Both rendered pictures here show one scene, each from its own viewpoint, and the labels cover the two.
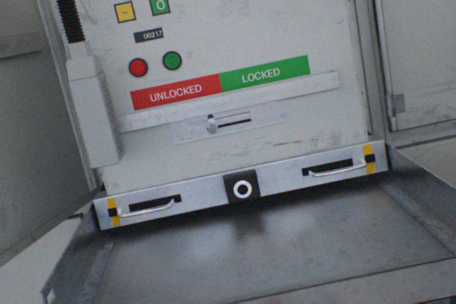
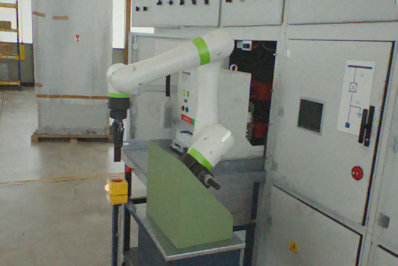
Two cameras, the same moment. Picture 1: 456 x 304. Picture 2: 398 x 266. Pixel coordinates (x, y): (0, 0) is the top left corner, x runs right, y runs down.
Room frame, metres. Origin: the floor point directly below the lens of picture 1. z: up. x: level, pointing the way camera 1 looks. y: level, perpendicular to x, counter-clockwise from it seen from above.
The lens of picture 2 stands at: (0.07, -2.07, 1.52)
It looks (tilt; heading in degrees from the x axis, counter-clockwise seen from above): 12 degrees down; 65
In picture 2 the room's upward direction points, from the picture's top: 4 degrees clockwise
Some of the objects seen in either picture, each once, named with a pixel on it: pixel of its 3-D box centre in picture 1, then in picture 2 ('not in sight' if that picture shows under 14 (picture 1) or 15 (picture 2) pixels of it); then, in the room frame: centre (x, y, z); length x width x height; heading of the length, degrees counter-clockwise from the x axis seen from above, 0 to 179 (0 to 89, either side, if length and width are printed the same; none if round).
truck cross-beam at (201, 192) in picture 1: (240, 181); (191, 152); (1.01, -0.01, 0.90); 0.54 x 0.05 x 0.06; 90
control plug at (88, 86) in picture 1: (96, 110); (168, 114); (0.92, 0.20, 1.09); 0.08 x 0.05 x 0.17; 0
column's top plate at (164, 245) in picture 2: not in sight; (186, 227); (0.73, -0.62, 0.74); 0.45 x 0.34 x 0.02; 89
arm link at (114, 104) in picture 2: not in sight; (119, 102); (0.48, -0.39, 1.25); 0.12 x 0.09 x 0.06; 0
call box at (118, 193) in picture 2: not in sight; (116, 190); (0.47, -0.39, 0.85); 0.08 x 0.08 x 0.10; 1
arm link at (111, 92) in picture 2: not in sight; (119, 80); (0.47, -0.40, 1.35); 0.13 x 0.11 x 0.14; 85
